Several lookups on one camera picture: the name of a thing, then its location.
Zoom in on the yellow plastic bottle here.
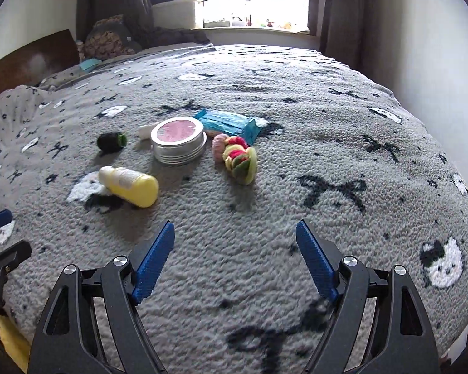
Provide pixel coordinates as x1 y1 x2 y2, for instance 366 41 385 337
98 166 159 209

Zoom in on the round silver tin pink label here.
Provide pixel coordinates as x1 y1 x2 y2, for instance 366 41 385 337
150 117 207 165

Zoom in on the small dark round jar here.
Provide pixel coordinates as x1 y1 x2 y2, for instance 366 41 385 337
96 132 127 154

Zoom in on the colourful hair scrunchies bundle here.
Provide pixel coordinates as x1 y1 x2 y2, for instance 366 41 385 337
212 133 258 186

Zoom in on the small white stick tube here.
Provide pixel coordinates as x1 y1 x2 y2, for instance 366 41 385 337
138 122 159 141

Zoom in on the light blue snack wrapper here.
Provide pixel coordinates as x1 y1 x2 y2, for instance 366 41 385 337
193 109 269 145

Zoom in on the yellow fluffy rug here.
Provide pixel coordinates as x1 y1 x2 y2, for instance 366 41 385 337
0 315 31 373

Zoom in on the grey patterned fleece blanket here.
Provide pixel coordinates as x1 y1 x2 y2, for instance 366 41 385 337
0 46 468 373

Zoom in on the dark wooden headboard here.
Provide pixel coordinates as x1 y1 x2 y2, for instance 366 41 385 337
0 29 79 94

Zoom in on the teal small pillow item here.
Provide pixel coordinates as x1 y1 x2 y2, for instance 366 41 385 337
79 58 102 72

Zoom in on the brown patterned cushion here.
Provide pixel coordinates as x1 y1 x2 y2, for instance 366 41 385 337
83 14 142 61

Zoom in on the left dark brown curtain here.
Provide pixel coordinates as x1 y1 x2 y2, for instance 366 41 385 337
76 0 210 49

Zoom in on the dark brown curtain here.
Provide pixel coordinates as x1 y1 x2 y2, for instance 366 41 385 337
308 0 365 69
76 0 210 49

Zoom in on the right dark brown curtain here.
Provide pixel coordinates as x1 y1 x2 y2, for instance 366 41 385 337
308 0 365 69

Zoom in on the white storage box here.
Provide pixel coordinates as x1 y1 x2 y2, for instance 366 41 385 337
152 0 197 30

